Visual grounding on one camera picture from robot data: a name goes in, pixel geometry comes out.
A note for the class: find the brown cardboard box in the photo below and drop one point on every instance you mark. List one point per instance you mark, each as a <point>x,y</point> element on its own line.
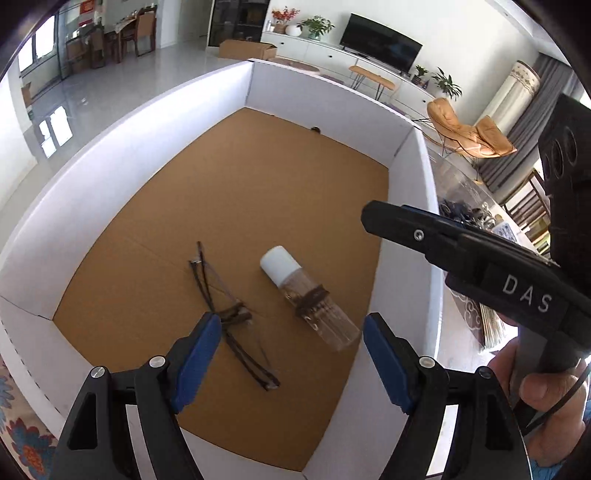
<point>247,50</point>

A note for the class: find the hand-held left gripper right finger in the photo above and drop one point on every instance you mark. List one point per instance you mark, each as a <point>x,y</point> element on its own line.
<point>385,364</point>

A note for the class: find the wooden dining table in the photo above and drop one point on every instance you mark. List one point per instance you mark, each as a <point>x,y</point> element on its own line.
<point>121,27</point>

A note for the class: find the small potted plant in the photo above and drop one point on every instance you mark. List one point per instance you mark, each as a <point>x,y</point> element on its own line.
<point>419,73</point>

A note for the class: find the red window sign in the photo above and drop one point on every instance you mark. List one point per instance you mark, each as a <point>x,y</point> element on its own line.
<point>87,10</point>

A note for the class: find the clear bottle with white cap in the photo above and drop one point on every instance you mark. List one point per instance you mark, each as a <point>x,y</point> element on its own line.
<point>279,265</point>

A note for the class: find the white round vase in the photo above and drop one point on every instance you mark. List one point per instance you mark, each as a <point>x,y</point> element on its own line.
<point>293,30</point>

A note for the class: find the orange bench with metal legs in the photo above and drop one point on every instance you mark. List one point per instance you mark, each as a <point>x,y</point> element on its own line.
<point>371,76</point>

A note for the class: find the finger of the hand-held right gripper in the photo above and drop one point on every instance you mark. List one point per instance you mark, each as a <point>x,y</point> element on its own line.
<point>461,254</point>

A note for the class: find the white cardboard box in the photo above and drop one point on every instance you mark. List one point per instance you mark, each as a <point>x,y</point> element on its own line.
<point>231,161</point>

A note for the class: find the black mesh hair bow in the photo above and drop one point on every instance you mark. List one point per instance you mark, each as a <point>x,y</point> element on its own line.
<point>457,211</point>

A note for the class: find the white television cabinet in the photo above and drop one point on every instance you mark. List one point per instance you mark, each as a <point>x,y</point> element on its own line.
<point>323,50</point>

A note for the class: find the pack of cotton swabs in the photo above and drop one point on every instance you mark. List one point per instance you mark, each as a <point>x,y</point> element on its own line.
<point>491,325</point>

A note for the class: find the grey curtain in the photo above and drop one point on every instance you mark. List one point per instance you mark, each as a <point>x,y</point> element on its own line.
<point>531,138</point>

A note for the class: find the clear plastic box cartoon lid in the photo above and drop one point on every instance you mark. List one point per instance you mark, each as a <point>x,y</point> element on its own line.
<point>504,230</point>

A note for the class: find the clear safety glasses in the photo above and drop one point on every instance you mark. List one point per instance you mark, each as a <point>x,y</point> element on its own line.
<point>249,362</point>

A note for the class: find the red flower arrangement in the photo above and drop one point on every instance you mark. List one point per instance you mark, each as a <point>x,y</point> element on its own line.
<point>284,16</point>

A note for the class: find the dark glass display cabinet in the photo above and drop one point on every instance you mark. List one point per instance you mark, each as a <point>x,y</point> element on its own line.
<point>238,21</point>

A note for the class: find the person's right hand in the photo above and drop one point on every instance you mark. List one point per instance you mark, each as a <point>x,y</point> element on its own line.
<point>549,397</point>

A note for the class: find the floral woven blanket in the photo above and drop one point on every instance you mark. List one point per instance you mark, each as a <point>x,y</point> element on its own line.
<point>23,429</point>

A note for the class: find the black television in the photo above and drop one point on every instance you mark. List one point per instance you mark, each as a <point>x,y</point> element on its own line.
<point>378,41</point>

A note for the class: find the orange lounge chair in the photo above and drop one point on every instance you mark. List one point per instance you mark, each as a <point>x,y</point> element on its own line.
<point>455,124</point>

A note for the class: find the dark wooden chair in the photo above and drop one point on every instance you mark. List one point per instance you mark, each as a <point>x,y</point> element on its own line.
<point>526,207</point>

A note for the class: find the white standing air conditioner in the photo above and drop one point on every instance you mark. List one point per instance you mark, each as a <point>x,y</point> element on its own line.
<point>512,92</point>

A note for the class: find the leafy potted plant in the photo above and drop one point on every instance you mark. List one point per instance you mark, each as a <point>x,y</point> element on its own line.
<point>445,83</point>

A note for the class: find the green potted plant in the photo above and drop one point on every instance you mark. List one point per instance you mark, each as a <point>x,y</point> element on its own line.
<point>316,25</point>

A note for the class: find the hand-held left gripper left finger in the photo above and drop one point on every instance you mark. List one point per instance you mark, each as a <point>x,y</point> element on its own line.
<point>196,360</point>

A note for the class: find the wooden dining chair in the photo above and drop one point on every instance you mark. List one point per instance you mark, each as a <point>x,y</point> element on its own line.
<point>76,55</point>
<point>100,50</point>
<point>146,32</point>

